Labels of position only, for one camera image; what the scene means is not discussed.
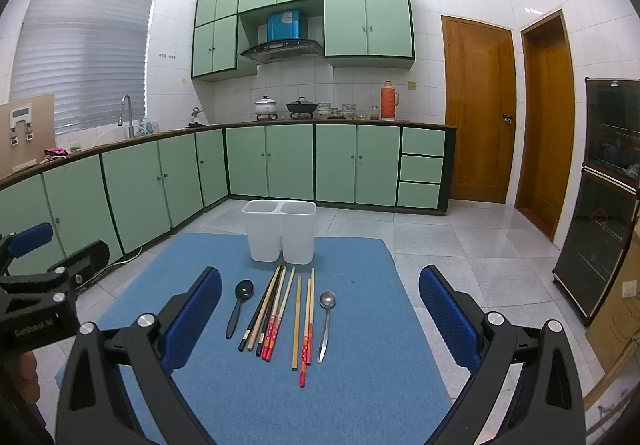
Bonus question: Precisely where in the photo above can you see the black range hood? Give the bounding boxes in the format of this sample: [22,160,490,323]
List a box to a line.
[240,39,324,64]

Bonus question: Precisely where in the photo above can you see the white bracket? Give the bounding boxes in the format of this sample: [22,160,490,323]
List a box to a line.
[7,102,35,146]

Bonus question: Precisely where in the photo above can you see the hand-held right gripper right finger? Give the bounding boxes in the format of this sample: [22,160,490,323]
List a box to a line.
[419,265,588,445]

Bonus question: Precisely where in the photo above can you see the person's left hand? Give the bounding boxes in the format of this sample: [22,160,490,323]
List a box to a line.
[0,350,42,426]

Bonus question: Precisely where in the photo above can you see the black wok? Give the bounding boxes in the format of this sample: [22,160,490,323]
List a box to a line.
[286,97,318,120]

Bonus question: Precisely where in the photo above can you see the green wall cabinets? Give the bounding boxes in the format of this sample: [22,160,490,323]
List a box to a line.
[191,0,416,80]

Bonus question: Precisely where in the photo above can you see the dark glass sterilizer cabinet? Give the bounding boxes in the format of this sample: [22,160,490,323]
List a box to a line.
[552,78,640,327]

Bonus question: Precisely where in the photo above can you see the orange thermos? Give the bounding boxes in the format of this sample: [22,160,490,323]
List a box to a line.
[379,81,400,121]

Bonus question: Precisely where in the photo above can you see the wooden door with handle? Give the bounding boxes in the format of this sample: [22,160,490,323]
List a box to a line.
[441,15,517,204]

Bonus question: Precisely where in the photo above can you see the grey window blind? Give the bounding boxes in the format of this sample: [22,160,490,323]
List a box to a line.
[9,0,157,136]

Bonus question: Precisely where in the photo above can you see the plain wooden chopstick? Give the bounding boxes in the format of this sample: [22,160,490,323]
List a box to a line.
[247,266,287,352]
[291,274,303,371]

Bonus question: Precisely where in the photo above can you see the wooden board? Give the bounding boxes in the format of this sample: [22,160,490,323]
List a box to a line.
[0,93,56,178]

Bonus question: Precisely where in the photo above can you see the cardboard box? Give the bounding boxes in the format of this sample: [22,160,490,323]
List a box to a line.
[585,230,640,376]

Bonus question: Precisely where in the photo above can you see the white two-compartment utensil holder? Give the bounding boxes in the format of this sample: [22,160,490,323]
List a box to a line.
[242,199,318,265]

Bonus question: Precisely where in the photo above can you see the white floor cable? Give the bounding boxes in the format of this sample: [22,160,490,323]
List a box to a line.
[75,245,143,286]

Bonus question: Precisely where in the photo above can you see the blue wrapped hood chimney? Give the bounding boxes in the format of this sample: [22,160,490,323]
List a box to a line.
[266,10,305,42]

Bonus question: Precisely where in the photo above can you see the metal faucet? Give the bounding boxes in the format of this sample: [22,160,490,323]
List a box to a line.
[119,94,136,138]

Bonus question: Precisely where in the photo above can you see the green base cabinets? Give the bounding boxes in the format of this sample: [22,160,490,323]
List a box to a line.
[0,122,457,276]

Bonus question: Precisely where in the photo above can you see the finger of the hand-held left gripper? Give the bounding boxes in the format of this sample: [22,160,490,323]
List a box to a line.
[0,240,111,322]
[0,222,55,277]

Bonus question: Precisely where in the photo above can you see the green drawer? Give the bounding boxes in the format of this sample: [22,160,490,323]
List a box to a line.
[400,127,446,158]
[397,181,441,210]
[398,155,444,184]

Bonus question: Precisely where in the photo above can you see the red-patterned wooden chopstick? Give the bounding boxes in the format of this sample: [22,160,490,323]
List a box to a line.
[299,278,312,388]
[261,267,292,360]
[305,267,316,366]
[266,267,297,361]

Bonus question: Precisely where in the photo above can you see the blue table mat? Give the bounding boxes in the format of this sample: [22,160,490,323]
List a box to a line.
[55,232,453,445]

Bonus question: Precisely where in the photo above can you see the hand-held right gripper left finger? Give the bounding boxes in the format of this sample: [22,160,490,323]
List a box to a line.
[54,266,223,445]

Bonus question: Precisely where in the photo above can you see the white cooking pot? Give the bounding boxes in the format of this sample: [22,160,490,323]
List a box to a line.
[254,95,279,120]

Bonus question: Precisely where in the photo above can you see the black spoon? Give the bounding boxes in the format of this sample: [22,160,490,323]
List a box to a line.
[226,279,255,340]

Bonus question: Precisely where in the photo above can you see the metal spoon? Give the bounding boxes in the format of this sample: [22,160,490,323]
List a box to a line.
[317,290,337,364]

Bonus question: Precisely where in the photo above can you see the plain wooden door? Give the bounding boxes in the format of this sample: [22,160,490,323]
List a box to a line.
[515,10,577,241]

